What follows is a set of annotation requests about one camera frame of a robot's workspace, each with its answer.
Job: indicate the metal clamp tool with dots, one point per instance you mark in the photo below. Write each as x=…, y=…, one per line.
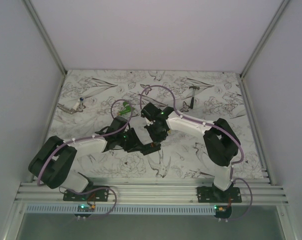
x=77, y=108

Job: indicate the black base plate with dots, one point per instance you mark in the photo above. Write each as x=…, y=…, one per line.
x=212, y=194
x=92, y=193

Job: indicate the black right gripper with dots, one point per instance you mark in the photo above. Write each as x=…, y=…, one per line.
x=156, y=139

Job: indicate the controller board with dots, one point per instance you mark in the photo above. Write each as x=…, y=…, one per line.
x=84, y=211
x=223, y=212

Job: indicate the right controller board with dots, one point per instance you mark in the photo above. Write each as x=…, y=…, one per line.
x=223, y=212

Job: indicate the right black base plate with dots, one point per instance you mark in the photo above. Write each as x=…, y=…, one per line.
x=212, y=194

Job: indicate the black fuse box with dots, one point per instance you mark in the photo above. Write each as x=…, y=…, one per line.
x=150, y=148

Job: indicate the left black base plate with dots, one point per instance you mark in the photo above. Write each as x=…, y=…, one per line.
x=92, y=193

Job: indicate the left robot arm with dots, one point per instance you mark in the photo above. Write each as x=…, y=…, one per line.
x=52, y=165

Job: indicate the small hammer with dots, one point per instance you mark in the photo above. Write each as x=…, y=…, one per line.
x=194, y=88

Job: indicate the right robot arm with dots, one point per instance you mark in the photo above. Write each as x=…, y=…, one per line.
x=220, y=141

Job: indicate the green object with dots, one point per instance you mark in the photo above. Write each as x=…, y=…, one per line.
x=127, y=109

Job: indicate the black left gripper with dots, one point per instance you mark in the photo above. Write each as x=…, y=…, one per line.
x=134, y=141

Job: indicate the left controller board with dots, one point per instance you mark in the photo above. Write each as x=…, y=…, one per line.
x=84, y=211

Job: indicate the grey slotted cable duct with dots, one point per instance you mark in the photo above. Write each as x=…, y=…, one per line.
x=124, y=209

